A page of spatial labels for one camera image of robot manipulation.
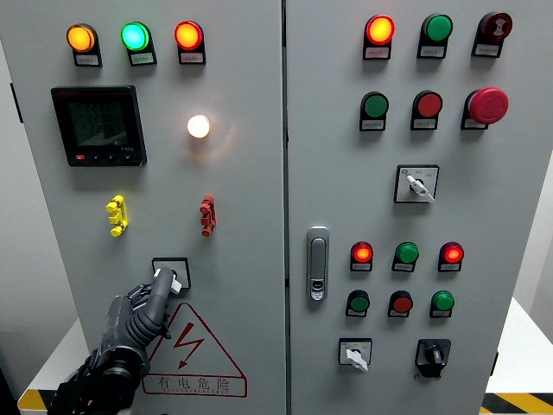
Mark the red warning triangle sticker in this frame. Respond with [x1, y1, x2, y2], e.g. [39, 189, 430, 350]
[141, 302, 249, 399]

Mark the black-handled turn switch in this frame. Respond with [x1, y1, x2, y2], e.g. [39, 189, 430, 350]
[414, 339, 452, 380]

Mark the white round lamp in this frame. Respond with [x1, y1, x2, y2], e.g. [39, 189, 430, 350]
[186, 114, 212, 139]

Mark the grey cabinet door with lock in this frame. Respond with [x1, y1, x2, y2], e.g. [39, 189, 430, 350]
[284, 0, 553, 415]

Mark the small green lamp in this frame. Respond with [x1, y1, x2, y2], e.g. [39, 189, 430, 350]
[393, 241, 420, 265]

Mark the small red lit lamp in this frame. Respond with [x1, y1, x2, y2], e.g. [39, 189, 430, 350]
[439, 241, 466, 265]
[350, 241, 374, 265]

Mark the black and yellow striped tape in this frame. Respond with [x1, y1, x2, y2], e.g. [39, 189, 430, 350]
[16, 389, 55, 412]
[479, 393, 553, 415]

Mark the green lit round lamp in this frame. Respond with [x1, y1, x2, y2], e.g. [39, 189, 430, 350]
[120, 21, 151, 52]

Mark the silver door lock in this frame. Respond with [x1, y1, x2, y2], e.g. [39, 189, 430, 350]
[306, 226, 331, 303]

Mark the small red push button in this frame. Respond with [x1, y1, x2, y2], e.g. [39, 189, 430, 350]
[388, 290, 414, 316]

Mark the white-handled turn switch, large plate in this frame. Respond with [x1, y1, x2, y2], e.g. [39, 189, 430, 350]
[393, 164, 441, 205]

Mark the white-handled turn switch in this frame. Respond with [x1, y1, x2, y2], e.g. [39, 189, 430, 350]
[393, 164, 441, 205]
[338, 337, 373, 373]
[151, 257, 192, 297]

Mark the white-handled turn switch, small plate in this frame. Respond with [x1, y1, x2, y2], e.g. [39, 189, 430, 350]
[338, 337, 373, 373]

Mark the large green round lamp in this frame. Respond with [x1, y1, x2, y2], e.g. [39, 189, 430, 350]
[421, 13, 454, 43]

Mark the grey cabinet door with display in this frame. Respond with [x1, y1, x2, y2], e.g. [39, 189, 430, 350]
[0, 0, 287, 415]

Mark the small yellow handle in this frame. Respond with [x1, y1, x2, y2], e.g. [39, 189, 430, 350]
[105, 194, 130, 238]

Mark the black display meter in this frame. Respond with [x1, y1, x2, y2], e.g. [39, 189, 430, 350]
[50, 85, 148, 168]

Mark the yellow round lamp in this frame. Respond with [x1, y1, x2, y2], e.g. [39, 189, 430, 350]
[66, 22, 97, 54]

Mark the small red handle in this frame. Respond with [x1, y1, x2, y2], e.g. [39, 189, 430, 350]
[199, 195, 217, 238]

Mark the small green push button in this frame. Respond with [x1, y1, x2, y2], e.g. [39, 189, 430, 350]
[430, 290, 455, 313]
[346, 290, 371, 315]

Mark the red lit round lamp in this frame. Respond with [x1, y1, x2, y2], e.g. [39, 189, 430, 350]
[365, 15, 397, 46]
[173, 20, 204, 51]

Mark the large red stop button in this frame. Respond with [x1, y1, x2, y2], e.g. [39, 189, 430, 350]
[465, 87, 510, 126]

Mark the dark red buzzer lamp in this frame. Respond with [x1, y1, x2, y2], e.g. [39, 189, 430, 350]
[478, 11, 514, 44]

